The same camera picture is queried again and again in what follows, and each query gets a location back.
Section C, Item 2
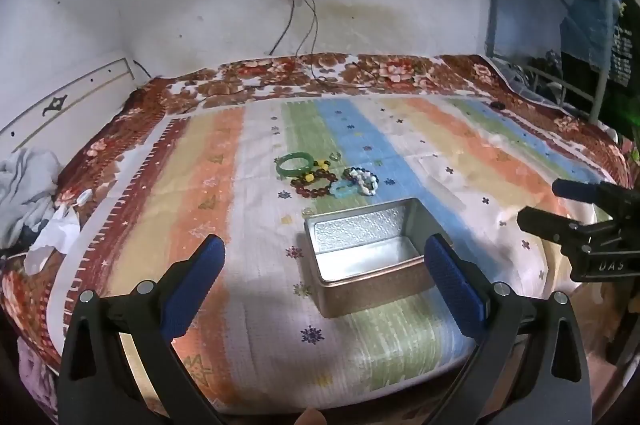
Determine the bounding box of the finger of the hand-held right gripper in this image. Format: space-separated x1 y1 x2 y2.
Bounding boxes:
552 178 640 220
516 206 623 256

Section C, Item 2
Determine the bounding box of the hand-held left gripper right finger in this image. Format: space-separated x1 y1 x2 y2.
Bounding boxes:
422 233 593 425

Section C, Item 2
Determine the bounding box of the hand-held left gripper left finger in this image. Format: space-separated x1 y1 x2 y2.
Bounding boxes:
56 234 227 425

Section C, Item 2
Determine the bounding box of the rectangular metal tin box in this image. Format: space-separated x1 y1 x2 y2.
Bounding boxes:
303 198 453 319

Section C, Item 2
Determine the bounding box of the white bead bracelet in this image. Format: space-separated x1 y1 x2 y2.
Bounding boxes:
350 171 380 196

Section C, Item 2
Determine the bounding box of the red bead bracelet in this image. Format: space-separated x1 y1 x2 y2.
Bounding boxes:
292 170 338 200

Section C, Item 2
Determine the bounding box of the green jade bangle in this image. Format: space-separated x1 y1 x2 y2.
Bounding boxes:
275 153 314 178

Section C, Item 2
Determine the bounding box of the dark bead bracelet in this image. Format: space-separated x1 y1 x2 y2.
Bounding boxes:
341 166 373 186

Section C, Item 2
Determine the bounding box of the light blue bead bracelet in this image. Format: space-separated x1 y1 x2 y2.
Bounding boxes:
328 181 357 200

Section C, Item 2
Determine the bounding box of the yellow and black bead bracelet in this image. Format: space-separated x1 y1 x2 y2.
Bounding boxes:
300 158 333 184

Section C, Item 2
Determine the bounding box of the person's left hand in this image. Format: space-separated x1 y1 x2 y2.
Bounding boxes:
294 407 328 425

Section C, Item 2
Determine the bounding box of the striped pastel blanket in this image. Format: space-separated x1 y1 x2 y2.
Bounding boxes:
50 95 631 416

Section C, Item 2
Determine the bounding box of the black printed garment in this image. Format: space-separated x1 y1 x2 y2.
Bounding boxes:
606 0 640 133

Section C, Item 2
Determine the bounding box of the white crumpled paper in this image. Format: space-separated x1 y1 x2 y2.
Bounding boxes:
24 189 94 277

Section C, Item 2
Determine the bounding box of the pale pink cloth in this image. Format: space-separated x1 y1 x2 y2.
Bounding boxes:
17 335 62 422

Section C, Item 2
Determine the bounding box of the grey crumpled cloth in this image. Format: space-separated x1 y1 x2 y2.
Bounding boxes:
0 147 64 251

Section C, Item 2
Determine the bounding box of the white headboard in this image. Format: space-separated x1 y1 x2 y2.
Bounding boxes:
0 56 151 146

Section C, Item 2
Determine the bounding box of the red floral bed sheet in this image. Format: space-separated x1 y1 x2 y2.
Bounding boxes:
0 52 640 356

